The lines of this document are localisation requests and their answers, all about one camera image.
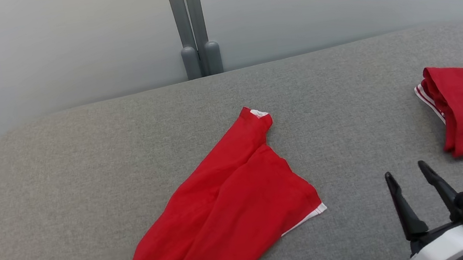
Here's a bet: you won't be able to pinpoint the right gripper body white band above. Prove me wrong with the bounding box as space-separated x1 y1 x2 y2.
403 220 463 260

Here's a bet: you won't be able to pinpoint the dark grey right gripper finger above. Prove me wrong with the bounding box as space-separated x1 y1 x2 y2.
417 155 463 226
384 167 431 244

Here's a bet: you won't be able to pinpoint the red shorts with white stripe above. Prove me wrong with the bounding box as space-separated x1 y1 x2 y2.
105 96 336 260

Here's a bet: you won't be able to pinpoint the grey partition post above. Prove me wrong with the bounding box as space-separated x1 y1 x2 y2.
166 0 204 82
184 0 224 78

